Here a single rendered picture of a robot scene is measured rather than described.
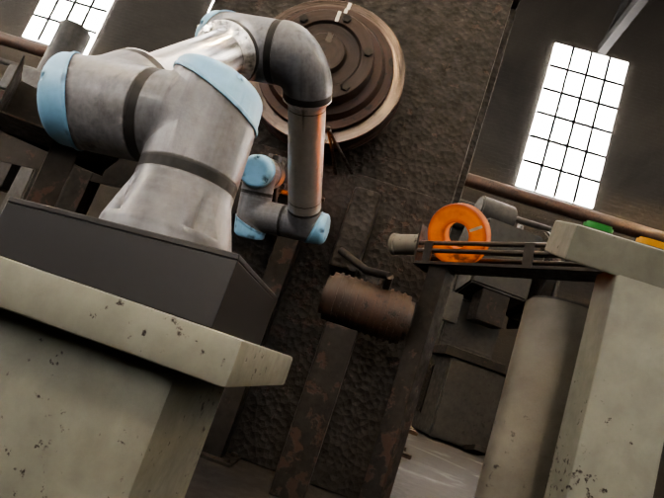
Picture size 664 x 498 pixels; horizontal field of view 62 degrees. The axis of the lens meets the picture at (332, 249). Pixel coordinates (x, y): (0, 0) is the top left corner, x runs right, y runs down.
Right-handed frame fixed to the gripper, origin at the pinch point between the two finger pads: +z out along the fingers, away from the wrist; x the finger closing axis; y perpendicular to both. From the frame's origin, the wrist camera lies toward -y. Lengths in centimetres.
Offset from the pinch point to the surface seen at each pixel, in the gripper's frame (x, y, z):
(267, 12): 29, 53, 29
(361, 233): -25.5, -6.0, -6.5
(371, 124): -18.1, 24.2, 4.1
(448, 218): -45.2, 4.7, -19.6
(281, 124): 6.4, 16.3, 1.6
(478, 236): -53, 3, -23
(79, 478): -14, -27, -113
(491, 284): -145, -41, 408
